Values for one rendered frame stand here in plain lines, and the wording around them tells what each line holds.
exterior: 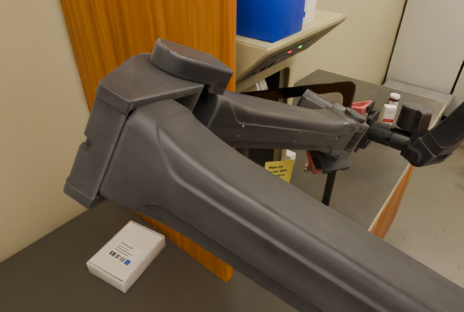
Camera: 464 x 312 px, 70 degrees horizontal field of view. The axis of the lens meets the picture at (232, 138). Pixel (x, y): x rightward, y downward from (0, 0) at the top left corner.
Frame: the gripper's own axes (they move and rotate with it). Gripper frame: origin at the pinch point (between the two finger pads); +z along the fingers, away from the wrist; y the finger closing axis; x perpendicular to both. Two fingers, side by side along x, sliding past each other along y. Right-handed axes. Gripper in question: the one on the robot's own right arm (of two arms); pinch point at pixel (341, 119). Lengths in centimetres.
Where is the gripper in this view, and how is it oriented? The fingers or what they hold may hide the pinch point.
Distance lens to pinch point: 101.9
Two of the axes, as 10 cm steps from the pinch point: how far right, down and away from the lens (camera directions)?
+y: 0.1, -8.4, -5.4
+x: -6.3, 4.2, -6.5
